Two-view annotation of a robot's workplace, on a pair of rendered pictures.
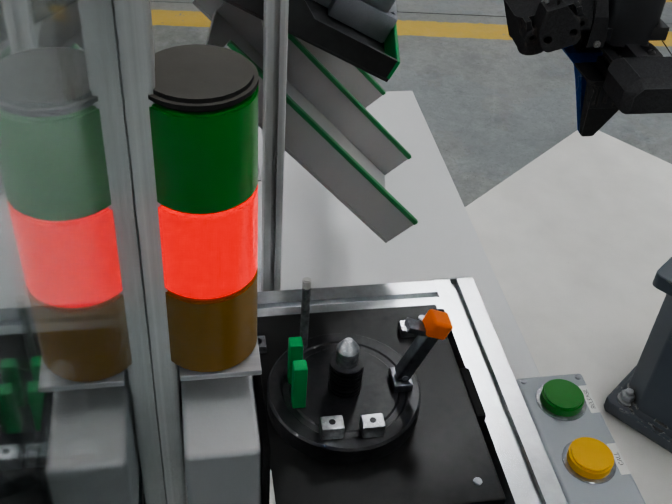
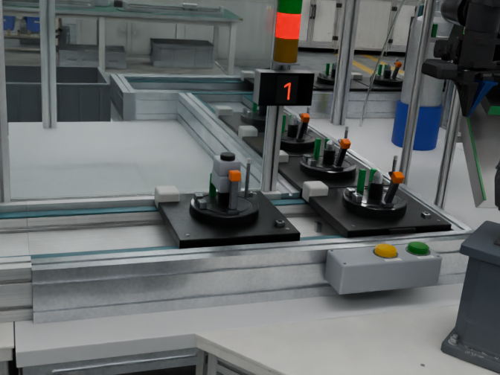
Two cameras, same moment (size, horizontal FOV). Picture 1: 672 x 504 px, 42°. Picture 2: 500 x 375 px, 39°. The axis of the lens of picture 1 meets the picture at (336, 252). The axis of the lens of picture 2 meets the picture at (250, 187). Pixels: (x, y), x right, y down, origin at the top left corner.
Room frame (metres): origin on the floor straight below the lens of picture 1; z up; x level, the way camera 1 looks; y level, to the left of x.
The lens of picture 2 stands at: (0.07, -1.40, 1.50)
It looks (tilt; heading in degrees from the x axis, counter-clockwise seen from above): 19 degrees down; 82
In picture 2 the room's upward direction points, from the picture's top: 5 degrees clockwise
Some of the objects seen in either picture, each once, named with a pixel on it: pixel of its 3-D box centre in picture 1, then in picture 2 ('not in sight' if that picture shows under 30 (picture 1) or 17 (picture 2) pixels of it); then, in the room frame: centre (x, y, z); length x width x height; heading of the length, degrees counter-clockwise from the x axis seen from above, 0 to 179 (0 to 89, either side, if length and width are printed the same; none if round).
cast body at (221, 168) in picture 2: not in sight; (225, 169); (0.19, -0.08, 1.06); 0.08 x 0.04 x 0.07; 102
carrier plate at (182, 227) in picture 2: not in sight; (223, 216); (0.20, -0.08, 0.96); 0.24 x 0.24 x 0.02; 12
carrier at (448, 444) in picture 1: (345, 370); (376, 187); (0.53, -0.02, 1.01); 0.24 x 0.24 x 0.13; 12
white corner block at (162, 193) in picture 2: not in sight; (167, 197); (0.08, -0.01, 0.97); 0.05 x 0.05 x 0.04; 12
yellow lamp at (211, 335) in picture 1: (207, 303); (286, 49); (0.32, 0.06, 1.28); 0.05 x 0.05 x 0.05
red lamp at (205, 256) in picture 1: (204, 226); (288, 24); (0.32, 0.06, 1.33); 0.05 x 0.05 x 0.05
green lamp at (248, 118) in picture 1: (200, 135); (290, 0); (0.32, 0.06, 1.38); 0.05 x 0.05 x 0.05
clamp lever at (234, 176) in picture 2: not in sight; (232, 188); (0.21, -0.13, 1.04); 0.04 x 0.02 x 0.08; 102
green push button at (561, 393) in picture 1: (561, 400); (417, 250); (0.56, -0.23, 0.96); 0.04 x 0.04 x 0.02
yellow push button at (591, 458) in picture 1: (589, 460); (385, 252); (0.49, -0.24, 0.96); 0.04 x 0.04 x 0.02
